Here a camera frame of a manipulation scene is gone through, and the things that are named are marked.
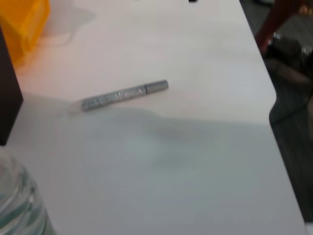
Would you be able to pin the silver marker pen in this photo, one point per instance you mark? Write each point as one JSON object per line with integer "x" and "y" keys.
{"x": 122, "y": 94}

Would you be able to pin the yellow plastic storage bin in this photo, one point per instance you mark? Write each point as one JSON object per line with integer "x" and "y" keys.
{"x": 22, "y": 29}

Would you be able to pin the clear green-label water bottle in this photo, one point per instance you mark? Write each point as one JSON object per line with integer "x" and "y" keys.
{"x": 17, "y": 200}

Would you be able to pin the black mesh pen holder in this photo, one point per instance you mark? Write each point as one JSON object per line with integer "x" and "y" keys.
{"x": 8, "y": 98}

